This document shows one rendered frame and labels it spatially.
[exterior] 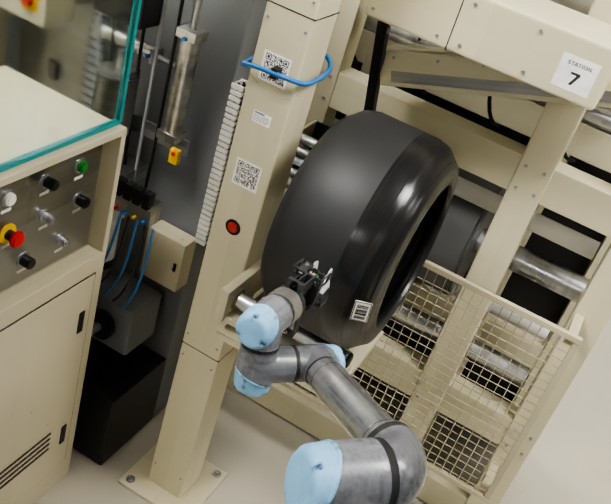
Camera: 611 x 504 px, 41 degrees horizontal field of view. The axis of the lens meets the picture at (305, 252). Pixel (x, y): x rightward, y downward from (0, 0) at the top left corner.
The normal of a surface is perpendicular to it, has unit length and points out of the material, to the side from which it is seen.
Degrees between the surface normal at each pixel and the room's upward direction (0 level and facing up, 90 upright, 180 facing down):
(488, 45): 90
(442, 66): 90
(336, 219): 61
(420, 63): 90
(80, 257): 0
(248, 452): 0
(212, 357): 90
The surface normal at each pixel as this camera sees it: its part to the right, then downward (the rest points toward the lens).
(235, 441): 0.26, -0.81
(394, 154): 0.10, -0.63
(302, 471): -0.89, -0.16
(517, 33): -0.44, 0.38
